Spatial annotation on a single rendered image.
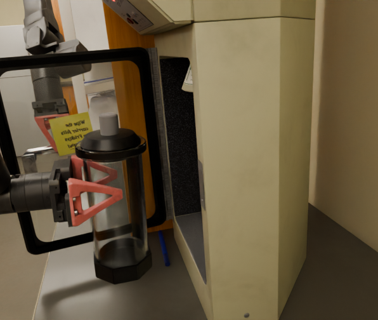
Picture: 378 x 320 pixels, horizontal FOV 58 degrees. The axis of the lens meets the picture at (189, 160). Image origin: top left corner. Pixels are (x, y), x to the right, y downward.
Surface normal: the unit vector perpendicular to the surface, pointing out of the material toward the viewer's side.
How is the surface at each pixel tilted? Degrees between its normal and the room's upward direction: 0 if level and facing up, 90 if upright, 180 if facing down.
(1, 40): 90
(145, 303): 0
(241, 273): 90
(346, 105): 90
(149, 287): 0
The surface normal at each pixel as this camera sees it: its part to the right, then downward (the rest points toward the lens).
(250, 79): 0.24, 0.30
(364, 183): -0.97, 0.14
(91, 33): -0.24, 0.40
